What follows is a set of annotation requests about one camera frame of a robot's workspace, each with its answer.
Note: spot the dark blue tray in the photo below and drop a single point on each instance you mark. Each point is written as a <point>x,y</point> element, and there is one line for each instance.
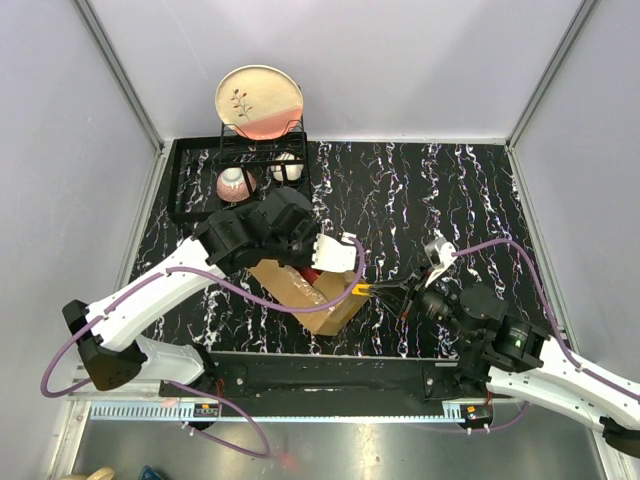
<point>148,473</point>

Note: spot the beige pink floral plate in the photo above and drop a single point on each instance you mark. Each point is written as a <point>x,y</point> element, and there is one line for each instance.
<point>259,102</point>

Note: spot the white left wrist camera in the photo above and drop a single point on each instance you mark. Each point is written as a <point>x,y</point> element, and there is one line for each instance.
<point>334,255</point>

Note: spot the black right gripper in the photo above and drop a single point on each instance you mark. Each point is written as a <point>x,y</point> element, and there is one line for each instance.
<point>395,294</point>

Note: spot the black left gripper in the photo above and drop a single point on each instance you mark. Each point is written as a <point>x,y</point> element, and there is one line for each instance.
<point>312,233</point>

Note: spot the black wire dish rack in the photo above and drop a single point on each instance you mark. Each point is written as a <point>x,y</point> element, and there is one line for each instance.
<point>215,173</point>

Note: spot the red item inside box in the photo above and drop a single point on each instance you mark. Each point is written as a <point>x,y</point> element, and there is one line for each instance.
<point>310,275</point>

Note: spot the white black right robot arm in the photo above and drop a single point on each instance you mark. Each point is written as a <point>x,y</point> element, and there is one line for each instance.
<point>511,356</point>

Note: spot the pink patterned bowl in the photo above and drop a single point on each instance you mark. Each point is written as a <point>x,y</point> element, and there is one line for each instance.
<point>235,185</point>

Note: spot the brown cardboard express box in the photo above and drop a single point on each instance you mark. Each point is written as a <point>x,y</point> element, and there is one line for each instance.
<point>287,287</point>

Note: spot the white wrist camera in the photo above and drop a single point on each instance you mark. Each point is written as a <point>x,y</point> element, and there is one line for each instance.
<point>334,255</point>
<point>440,256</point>

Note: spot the yellow utility knife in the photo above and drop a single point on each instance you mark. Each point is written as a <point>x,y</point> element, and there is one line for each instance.
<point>363,290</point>

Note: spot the small white cup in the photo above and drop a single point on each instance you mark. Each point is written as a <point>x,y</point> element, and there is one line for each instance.
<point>284,170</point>

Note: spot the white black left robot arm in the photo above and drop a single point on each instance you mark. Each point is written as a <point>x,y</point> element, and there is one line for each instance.
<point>280,227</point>

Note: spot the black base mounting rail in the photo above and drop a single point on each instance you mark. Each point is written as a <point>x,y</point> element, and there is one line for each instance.
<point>237,375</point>

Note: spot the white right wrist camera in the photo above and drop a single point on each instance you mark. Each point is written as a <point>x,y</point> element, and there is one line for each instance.
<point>440,256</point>

